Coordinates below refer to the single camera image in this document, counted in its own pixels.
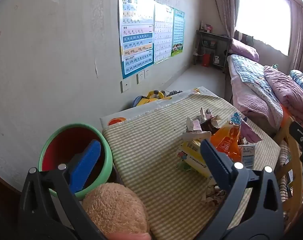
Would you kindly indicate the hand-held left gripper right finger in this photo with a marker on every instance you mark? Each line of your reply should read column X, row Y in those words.
column 216, row 162

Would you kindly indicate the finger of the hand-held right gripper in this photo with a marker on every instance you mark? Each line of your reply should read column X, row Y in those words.
column 300, row 132

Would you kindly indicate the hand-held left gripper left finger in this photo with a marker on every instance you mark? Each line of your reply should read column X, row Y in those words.
column 87, row 162

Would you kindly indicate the yellow printed carton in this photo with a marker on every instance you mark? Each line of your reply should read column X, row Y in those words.
column 191, row 155

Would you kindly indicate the red bin with green rim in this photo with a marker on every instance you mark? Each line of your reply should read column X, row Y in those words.
column 66, row 142

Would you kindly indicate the dark brown packet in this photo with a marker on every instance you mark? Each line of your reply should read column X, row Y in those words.
column 207, row 126

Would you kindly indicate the lilac packet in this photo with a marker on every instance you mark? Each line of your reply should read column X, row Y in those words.
column 250, row 132

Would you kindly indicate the torn white pink wrapper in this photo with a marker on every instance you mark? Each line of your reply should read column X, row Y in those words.
column 206, row 113

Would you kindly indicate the wooden chair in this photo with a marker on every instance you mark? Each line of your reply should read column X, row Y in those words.
column 295, row 170

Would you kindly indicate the orange cloth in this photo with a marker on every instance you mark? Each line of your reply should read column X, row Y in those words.
column 287, row 116

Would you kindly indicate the orange snack wrapper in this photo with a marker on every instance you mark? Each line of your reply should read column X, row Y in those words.
column 224, row 140

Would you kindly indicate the striped quilted chair cushion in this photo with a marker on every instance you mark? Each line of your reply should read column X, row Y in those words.
column 283, row 160

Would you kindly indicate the white milk carton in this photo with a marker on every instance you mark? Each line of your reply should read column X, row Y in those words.
column 247, row 155

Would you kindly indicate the crumpled brown paper scrap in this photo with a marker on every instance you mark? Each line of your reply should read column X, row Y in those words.
column 214, row 195

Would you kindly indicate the crumpled white printed wrapper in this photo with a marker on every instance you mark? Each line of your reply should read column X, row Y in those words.
column 191, row 130

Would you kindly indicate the pink quilted blanket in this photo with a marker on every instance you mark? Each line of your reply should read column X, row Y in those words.
column 289, row 90

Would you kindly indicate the tan plush toy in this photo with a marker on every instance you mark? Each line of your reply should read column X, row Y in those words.
column 111, row 207

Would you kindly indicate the blue patterned pillow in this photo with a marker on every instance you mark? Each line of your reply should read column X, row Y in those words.
column 301, row 78

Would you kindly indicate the pink bedspread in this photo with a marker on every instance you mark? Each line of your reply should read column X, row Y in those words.
column 246, row 100

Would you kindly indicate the striped yellow tablecloth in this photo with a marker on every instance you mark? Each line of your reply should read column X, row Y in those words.
column 151, row 140

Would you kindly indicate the white printed table cover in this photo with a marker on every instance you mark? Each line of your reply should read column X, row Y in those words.
column 141, row 108

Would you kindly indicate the blue toy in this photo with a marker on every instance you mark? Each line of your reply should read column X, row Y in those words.
column 137, row 101

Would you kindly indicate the dark wooden door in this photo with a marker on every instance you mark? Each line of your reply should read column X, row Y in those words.
column 4, row 182

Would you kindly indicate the yellow toy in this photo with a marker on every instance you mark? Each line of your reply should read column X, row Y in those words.
column 152, row 97

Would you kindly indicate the patterned curtain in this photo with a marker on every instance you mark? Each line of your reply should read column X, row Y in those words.
column 225, row 5
column 301, row 37

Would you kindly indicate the small white container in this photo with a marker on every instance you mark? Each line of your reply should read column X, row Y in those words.
column 216, row 60

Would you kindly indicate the red container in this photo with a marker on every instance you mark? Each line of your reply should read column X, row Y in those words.
column 206, row 60

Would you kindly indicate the bright window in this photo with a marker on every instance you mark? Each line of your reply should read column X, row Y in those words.
column 264, row 15

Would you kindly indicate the dark metal shelf rack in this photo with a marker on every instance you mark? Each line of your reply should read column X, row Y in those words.
column 216, row 36

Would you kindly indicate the single white wall socket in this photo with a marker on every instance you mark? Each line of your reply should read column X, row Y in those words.
column 125, row 86

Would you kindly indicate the green chart wall poster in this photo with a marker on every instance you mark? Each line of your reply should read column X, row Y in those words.
column 178, row 32

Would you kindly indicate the blue bordered letter wall poster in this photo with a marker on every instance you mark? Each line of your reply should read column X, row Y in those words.
column 136, row 35

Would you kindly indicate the white chart wall poster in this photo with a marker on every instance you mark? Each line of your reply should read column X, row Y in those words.
column 163, row 32

